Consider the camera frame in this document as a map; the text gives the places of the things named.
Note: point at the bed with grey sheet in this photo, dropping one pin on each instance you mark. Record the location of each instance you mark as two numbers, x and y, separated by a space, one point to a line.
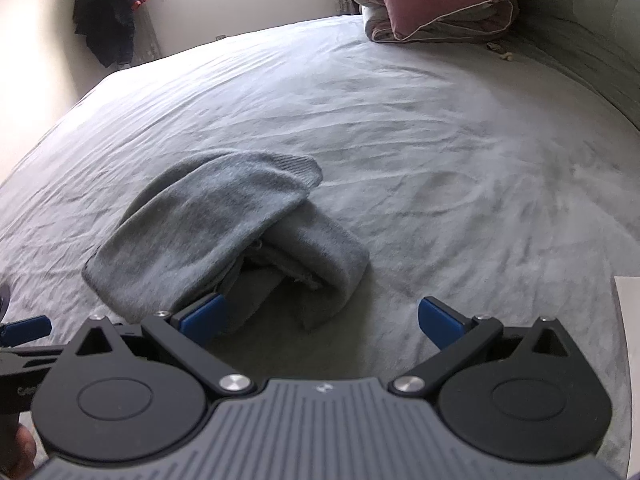
400 135

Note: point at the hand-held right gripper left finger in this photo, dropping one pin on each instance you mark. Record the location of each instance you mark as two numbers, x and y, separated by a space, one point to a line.
202 319

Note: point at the grey knitted sweater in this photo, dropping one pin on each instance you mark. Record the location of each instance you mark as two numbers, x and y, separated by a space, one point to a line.
200 220

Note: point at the grey quilted headboard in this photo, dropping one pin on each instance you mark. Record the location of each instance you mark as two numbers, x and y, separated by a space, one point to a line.
590 25

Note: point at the person's left hand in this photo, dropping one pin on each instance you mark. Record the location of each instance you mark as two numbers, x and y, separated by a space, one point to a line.
26 450

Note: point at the small beige crumpled item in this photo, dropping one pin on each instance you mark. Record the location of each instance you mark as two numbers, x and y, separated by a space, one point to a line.
501 52

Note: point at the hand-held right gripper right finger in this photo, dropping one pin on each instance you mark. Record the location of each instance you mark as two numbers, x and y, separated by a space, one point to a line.
440 322

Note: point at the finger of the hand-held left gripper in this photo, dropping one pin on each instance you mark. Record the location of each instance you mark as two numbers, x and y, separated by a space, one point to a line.
27 327

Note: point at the dark hanging jacket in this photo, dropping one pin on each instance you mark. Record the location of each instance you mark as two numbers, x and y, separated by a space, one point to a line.
107 10

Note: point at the folded grey pink duvet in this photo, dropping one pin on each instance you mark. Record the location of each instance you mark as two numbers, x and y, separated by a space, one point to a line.
379 25

